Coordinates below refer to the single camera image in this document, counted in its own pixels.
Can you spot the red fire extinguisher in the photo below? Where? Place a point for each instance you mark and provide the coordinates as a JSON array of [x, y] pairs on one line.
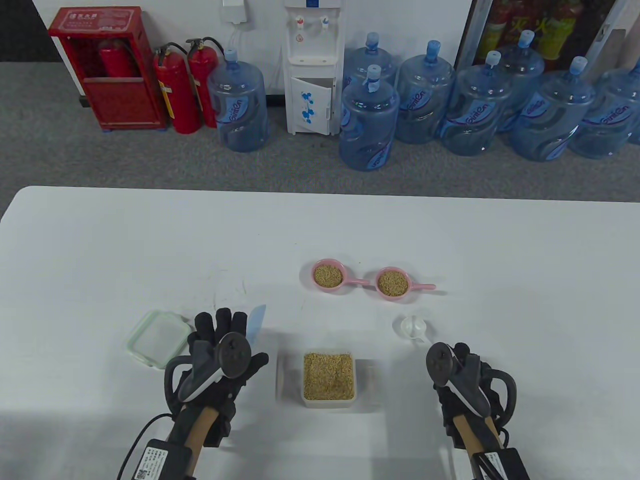
[[200, 75], [175, 95]]

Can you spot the white plastic coffee spoon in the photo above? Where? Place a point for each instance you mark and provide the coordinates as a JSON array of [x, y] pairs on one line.
[[412, 326]]

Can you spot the row of blue water jugs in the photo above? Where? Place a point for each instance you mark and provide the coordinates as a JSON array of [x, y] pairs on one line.
[[370, 125]]

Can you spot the person's right forearm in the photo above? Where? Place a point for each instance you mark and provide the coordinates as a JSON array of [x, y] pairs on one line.
[[470, 435]]

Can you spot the light blue plastic knife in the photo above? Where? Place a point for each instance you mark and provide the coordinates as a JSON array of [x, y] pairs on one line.
[[257, 320]]

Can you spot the red fire extinguisher cabinet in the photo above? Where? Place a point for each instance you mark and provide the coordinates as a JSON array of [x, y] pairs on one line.
[[120, 100]]

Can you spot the white water dispenser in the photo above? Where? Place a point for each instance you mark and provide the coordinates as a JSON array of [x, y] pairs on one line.
[[310, 60]]

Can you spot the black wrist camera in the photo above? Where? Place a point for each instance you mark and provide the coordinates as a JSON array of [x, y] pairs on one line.
[[450, 430], [222, 425]]

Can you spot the person's left hand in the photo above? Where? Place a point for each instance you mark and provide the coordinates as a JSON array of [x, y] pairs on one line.
[[210, 330]]

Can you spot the red extinguisher inside cabinet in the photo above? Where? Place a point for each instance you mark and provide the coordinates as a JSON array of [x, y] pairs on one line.
[[115, 60]]

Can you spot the person's left forearm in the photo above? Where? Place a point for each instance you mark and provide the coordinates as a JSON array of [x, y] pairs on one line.
[[200, 430]]

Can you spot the clear green-rimmed container lid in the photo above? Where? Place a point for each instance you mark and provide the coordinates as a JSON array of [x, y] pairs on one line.
[[155, 340]]

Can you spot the grey leaning panel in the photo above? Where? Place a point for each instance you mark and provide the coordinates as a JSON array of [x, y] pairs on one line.
[[612, 45]]

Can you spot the black labelled wrist box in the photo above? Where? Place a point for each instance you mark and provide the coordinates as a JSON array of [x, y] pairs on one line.
[[500, 465], [160, 462]]

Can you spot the white sesame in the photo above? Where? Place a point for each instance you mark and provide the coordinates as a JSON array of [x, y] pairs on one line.
[[327, 375]]

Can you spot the small white sesame portion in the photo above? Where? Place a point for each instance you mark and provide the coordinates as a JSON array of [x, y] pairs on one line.
[[329, 276], [392, 284]]

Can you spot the large blue water bottle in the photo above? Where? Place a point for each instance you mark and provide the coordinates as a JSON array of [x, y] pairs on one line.
[[237, 110]]

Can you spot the person's right hand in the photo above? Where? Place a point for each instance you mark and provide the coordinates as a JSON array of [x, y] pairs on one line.
[[487, 380]]

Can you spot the black grey hand controller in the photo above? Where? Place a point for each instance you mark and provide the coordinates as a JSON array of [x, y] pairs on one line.
[[234, 355], [440, 362]]

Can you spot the clear plastic sesame container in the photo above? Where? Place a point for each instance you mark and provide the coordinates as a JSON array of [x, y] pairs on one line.
[[327, 404]]

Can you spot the white wall box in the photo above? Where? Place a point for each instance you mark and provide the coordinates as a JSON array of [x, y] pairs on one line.
[[235, 10]]

